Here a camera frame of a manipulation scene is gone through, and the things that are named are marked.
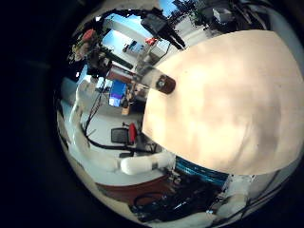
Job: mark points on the brown rectangular box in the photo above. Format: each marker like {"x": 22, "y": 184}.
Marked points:
{"x": 122, "y": 75}

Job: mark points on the small red object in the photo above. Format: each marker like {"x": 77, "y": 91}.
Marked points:
{"x": 151, "y": 41}

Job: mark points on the blue lit panel under table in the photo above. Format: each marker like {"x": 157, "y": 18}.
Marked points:
{"x": 199, "y": 171}

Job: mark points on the black camera on tripod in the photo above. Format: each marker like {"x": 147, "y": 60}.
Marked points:
{"x": 161, "y": 28}

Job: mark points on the red office chair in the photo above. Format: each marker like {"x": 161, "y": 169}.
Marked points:
{"x": 132, "y": 133}

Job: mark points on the black office chair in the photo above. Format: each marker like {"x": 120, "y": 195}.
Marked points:
{"x": 119, "y": 135}

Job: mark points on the blue lit screen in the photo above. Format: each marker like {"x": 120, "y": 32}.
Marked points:
{"x": 117, "y": 91}

